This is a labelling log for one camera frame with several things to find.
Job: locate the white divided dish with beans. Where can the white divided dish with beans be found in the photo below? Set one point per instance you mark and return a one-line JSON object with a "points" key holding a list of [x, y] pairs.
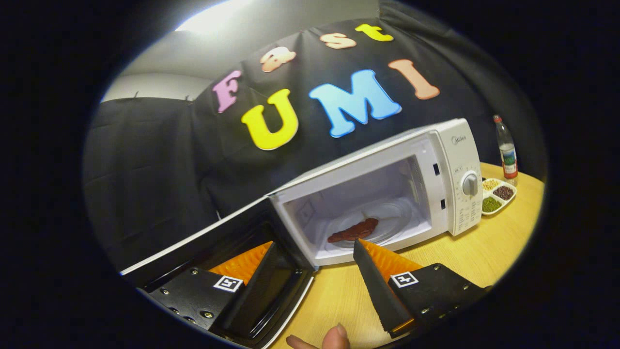
{"points": [[493, 203]]}

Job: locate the white toaster oven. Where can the white toaster oven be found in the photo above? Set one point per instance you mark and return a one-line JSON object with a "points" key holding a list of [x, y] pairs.
{"points": [[455, 184]]}

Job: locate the black backdrop cloth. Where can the black backdrop cloth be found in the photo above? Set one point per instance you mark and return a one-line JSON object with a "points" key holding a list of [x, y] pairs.
{"points": [[145, 160]]}

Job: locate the brown meat piece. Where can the brown meat piece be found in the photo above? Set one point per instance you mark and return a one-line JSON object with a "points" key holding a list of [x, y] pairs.
{"points": [[353, 231]]}

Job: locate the plastic bottle with red label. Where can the plastic bottle with red label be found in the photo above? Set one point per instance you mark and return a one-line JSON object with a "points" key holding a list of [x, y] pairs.
{"points": [[507, 155]]}

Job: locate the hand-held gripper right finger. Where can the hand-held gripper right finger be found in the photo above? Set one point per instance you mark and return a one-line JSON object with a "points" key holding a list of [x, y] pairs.
{"points": [[378, 291]]}

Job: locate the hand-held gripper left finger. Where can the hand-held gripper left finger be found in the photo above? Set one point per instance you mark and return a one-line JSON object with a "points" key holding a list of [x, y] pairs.
{"points": [[254, 286]]}

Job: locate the glass turntable plate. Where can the glass turntable plate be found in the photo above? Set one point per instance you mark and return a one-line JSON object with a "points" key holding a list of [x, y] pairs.
{"points": [[395, 220]]}

